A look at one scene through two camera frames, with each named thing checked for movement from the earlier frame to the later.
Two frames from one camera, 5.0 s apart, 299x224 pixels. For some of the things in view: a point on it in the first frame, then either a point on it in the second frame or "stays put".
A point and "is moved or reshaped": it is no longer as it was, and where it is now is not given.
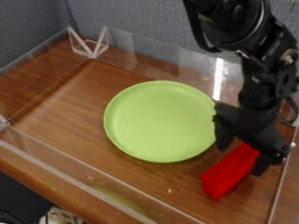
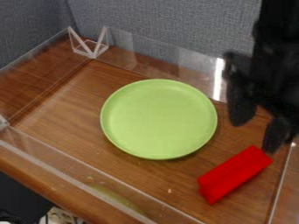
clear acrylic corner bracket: [89, 47] stays put
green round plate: [161, 122] stays put
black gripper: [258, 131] to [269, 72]
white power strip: [58, 216] stays put
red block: [229, 173] is moved or reshaped
